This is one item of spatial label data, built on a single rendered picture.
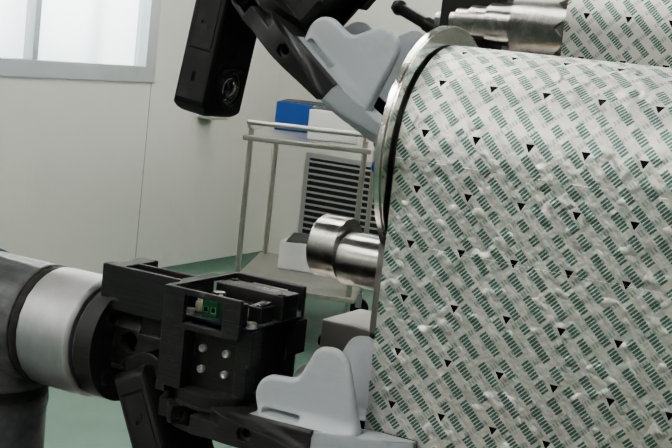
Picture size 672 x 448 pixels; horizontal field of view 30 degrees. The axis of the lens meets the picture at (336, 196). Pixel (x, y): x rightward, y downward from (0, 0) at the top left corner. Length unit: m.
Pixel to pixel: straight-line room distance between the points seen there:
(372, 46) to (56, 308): 0.24
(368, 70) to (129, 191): 5.55
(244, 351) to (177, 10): 5.75
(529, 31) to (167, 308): 0.37
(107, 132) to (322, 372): 5.42
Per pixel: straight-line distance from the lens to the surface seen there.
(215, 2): 0.80
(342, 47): 0.75
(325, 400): 0.68
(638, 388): 0.63
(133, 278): 0.75
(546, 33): 0.94
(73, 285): 0.78
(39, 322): 0.78
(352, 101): 0.74
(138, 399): 0.75
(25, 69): 5.61
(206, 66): 0.80
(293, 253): 5.73
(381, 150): 0.66
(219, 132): 6.83
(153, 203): 6.44
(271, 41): 0.75
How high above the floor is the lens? 1.31
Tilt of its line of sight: 7 degrees down
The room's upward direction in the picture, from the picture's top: 6 degrees clockwise
